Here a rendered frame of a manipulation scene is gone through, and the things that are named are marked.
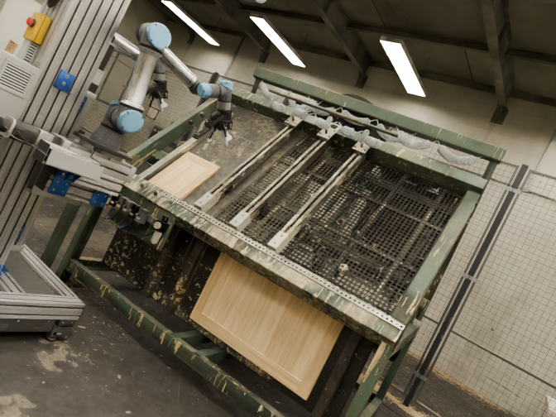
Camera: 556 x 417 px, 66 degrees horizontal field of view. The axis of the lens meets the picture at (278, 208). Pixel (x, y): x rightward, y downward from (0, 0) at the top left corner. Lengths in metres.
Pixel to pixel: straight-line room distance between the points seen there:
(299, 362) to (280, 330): 0.21
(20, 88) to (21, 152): 0.32
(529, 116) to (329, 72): 3.64
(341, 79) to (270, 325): 6.66
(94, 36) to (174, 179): 1.07
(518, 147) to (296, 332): 5.49
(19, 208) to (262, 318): 1.43
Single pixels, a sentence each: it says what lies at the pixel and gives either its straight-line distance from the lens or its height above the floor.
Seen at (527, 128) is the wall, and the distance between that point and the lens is 7.49.
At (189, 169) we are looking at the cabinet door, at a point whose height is 1.10.
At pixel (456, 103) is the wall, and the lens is 7.79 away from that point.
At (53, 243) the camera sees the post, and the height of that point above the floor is 0.28.
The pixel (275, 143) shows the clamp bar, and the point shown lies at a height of 1.54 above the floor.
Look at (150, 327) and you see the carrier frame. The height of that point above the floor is 0.15.
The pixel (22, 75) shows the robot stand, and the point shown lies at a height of 1.17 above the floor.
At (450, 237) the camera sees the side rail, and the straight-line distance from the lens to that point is 2.65.
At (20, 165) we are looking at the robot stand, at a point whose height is 0.78.
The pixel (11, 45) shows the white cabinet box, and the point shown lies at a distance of 6.41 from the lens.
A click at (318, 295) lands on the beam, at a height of 0.83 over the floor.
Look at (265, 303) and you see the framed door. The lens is 2.64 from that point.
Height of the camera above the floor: 1.17
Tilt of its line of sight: 1 degrees down
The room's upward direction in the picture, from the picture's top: 26 degrees clockwise
